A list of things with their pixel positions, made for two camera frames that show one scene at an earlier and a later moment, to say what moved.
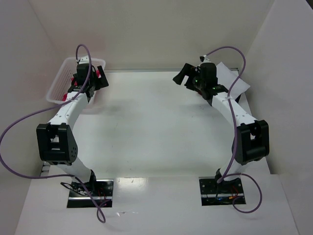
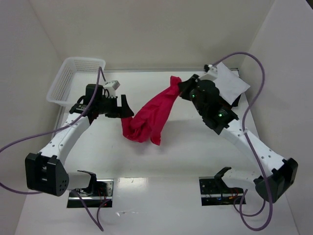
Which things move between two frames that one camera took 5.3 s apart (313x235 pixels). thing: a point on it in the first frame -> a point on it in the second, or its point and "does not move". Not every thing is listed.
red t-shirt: (64, 97) -> (148, 123)
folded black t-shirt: (237, 99) does not move
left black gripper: (101, 78) -> (115, 105)
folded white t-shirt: (226, 77) does not move
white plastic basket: (62, 82) does not move
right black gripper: (190, 76) -> (187, 86)
